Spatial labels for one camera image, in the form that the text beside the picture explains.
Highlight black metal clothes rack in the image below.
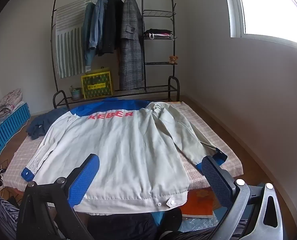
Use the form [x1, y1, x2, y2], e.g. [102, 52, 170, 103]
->
[50, 0, 181, 109]

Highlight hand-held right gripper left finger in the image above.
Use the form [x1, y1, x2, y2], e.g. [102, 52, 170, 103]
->
[16, 153, 100, 240]

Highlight white and blue work jacket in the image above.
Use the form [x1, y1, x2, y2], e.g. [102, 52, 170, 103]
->
[21, 99, 228, 216]

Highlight yellow green patterned bag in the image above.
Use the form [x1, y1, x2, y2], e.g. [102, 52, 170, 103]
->
[81, 67, 113, 100]

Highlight green striped hanging cloth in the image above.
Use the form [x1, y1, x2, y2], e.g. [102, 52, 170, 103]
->
[54, 0, 92, 79]

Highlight dark blue teal garment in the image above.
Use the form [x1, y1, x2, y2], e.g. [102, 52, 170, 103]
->
[26, 107, 69, 140]

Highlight dark grey striped garment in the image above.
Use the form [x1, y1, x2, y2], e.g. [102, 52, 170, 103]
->
[0, 191, 20, 240]

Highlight window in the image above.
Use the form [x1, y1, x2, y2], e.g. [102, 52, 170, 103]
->
[222, 0, 297, 48]

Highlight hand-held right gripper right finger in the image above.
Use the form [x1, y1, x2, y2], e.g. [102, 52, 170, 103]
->
[201, 156, 289, 240]

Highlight small potted plant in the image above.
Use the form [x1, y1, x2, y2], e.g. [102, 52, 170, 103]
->
[68, 85, 82, 101]

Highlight blue denim jacket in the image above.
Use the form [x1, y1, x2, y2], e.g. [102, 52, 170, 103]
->
[82, 2, 96, 67]

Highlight checked bed mattress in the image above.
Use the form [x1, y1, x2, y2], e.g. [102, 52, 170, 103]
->
[2, 101, 244, 205]

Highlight blue denim shirt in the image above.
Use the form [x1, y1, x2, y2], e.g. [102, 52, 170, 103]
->
[90, 0, 109, 50]

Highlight floral folded bedding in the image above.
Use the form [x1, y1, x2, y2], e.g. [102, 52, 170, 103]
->
[0, 89, 22, 117]

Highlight folded clothes stack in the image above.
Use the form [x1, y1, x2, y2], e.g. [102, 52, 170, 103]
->
[144, 29, 174, 40]

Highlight black coat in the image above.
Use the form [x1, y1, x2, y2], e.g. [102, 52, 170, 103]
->
[97, 0, 124, 57]

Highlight grey plaid coat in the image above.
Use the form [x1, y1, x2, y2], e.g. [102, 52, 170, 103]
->
[118, 0, 145, 90]

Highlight blue ribbed crate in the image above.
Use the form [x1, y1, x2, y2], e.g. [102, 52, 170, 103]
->
[0, 102, 31, 165]

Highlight black garment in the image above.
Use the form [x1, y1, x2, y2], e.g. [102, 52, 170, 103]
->
[87, 207, 183, 240]

